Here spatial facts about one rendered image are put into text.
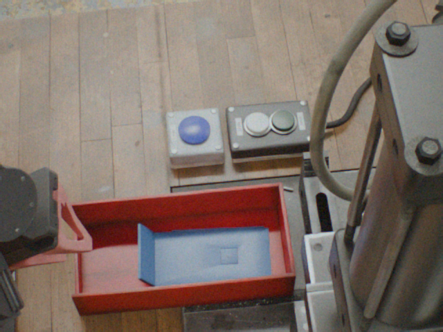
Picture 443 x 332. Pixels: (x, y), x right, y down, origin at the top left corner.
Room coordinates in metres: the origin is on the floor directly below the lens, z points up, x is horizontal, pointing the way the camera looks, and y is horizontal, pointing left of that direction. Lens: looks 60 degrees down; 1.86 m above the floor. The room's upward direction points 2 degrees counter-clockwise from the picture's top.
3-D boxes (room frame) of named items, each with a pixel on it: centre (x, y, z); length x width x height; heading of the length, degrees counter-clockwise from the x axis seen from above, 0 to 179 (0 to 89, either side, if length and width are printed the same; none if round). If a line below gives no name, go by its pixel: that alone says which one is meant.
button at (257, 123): (0.60, -0.04, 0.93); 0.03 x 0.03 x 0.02
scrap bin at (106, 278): (0.43, 0.05, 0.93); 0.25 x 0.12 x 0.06; 94
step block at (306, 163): (0.49, -0.11, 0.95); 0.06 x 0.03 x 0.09; 4
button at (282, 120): (0.60, -0.08, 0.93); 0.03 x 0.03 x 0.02
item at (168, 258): (0.43, 0.02, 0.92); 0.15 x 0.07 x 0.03; 91
